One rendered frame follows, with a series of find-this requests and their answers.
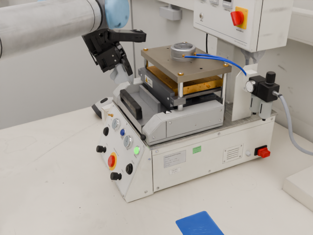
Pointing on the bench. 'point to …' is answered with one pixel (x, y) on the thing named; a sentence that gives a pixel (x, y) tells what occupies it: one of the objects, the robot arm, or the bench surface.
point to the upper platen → (207, 84)
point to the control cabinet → (243, 38)
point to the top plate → (187, 62)
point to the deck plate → (227, 123)
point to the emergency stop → (111, 161)
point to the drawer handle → (125, 96)
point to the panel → (112, 148)
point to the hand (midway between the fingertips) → (132, 80)
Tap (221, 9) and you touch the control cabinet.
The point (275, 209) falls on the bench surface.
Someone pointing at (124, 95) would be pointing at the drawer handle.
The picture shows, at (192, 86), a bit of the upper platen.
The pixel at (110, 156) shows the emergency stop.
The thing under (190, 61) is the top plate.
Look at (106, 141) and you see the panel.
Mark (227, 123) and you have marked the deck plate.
